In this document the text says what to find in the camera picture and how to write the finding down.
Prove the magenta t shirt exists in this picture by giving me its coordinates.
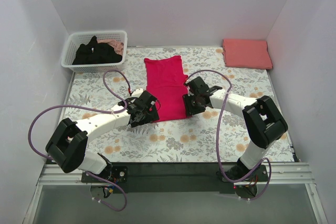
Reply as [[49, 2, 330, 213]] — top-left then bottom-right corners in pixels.
[[144, 56, 188, 122]]

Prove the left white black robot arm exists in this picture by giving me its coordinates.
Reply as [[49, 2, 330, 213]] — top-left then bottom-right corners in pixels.
[[46, 89, 159, 182]]

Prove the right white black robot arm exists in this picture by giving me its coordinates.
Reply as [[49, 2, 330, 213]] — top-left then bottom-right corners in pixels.
[[183, 77, 288, 181]]

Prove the floral patterned table mat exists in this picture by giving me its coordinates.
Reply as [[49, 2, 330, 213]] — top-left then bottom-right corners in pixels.
[[51, 47, 299, 163]]

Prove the light pink t shirt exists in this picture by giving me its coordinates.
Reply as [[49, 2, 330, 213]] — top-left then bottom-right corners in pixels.
[[97, 39, 124, 55]]

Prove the white plastic laundry basket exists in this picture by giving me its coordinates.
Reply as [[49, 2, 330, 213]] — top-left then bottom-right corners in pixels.
[[61, 30, 128, 73]]

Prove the folded salmon t shirt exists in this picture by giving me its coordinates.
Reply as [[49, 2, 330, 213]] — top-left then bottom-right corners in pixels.
[[223, 39, 273, 70]]

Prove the black t shirt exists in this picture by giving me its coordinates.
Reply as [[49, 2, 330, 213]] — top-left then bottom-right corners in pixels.
[[72, 36, 122, 65]]

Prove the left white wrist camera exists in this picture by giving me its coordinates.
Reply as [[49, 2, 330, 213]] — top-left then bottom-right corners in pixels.
[[130, 88, 144, 98]]

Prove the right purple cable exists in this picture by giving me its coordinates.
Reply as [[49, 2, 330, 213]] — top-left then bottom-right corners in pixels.
[[183, 70, 272, 201]]

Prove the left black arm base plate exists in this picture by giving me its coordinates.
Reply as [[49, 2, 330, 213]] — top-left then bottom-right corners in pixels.
[[81, 166, 128, 183]]

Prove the aluminium frame rail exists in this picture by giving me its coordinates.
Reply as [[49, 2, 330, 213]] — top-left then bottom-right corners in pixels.
[[24, 162, 328, 223]]

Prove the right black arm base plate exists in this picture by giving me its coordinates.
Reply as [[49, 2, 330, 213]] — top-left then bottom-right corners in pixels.
[[225, 165, 268, 182]]

